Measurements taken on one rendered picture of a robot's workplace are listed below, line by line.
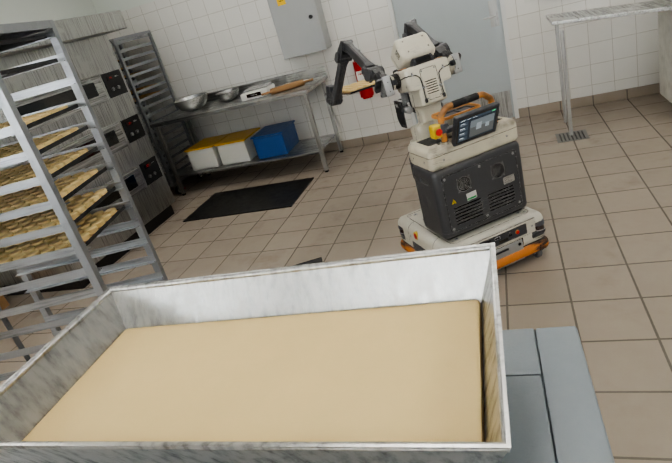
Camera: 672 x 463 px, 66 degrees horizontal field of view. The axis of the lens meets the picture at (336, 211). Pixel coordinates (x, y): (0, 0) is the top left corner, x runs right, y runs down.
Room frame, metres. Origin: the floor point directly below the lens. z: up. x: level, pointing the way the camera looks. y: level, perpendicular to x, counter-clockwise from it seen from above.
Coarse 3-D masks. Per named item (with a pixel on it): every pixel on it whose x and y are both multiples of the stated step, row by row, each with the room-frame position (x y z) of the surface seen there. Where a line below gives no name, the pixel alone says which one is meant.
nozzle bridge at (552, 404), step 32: (512, 352) 0.51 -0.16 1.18; (544, 352) 0.49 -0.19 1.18; (576, 352) 0.48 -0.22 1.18; (512, 384) 0.46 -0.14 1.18; (544, 384) 0.45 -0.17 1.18; (576, 384) 0.43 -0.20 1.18; (512, 416) 0.41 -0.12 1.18; (544, 416) 0.40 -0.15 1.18; (576, 416) 0.39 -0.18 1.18; (512, 448) 0.38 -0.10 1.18; (544, 448) 0.37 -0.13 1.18; (576, 448) 0.36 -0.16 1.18; (608, 448) 0.35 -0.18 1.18
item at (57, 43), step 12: (60, 48) 2.18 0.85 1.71; (72, 72) 2.18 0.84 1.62; (84, 96) 2.19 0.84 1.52; (84, 108) 2.18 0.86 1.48; (96, 120) 2.20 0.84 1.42; (96, 132) 2.18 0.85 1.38; (108, 156) 2.18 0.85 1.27; (120, 180) 2.18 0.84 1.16; (120, 192) 2.19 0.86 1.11; (132, 204) 2.19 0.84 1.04; (132, 216) 2.18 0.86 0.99; (144, 228) 2.20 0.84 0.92; (156, 264) 2.18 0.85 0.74
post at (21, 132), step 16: (0, 80) 1.75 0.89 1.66; (0, 96) 1.74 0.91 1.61; (16, 112) 1.75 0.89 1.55; (16, 128) 1.74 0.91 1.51; (32, 144) 1.75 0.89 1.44; (32, 160) 1.74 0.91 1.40; (48, 176) 1.75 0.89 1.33; (48, 192) 1.74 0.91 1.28; (64, 208) 1.75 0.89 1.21; (64, 224) 1.74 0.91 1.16; (80, 240) 1.75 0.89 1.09; (80, 256) 1.74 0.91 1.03; (96, 272) 1.75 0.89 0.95; (96, 288) 1.74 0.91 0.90
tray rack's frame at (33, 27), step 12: (0, 24) 1.88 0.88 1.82; (12, 24) 1.95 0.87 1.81; (24, 24) 2.01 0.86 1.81; (36, 24) 2.09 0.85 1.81; (48, 24) 2.17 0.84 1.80; (0, 36) 2.21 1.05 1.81; (12, 36) 2.20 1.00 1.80; (24, 36) 2.20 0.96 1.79; (24, 276) 2.25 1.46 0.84; (36, 300) 2.25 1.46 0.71; (48, 312) 2.26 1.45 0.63
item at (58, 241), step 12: (96, 216) 2.09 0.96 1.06; (108, 216) 2.06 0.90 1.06; (84, 228) 2.00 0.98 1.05; (96, 228) 1.94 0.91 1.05; (36, 240) 1.99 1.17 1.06; (48, 240) 1.95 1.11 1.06; (60, 240) 1.90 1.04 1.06; (84, 240) 1.87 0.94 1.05; (0, 252) 1.98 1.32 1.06; (12, 252) 1.92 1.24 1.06; (24, 252) 1.89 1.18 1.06; (36, 252) 1.84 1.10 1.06
